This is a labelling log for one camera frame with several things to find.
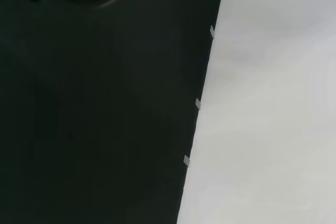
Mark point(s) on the black table cloth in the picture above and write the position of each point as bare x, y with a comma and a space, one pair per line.
92, 103

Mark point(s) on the grey tape piece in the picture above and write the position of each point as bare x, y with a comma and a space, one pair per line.
186, 161
198, 104
212, 32

